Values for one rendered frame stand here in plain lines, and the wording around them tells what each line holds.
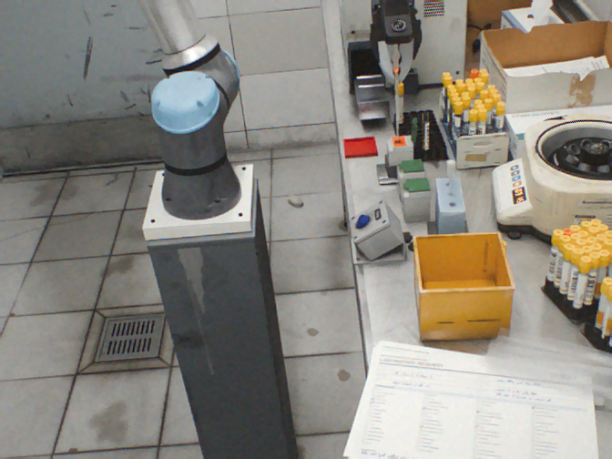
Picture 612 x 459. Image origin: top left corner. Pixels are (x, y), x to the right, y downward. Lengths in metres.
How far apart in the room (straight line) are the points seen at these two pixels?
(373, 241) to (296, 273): 1.42
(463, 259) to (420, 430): 0.32
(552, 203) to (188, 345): 0.76
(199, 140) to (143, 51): 1.88
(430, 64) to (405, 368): 0.92
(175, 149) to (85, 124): 2.06
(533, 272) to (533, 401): 0.29
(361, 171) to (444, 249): 0.39
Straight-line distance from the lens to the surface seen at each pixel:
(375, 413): 1.05
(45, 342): 2.67
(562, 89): 1.61
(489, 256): 1.23
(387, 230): 1.26
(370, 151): 1.60
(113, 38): 3.21
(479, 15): 2.23
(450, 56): 1.84
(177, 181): 1.40
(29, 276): 2.98
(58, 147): 3.49
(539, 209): 1.33
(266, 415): 1.73
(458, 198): 1.28
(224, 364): 1.62
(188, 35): 1.44
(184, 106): 1.32
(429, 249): 1.21
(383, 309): 1.21
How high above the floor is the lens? 1.69
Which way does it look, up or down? 36 degrees down
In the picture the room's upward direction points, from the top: 6 degrees counter-clockwise
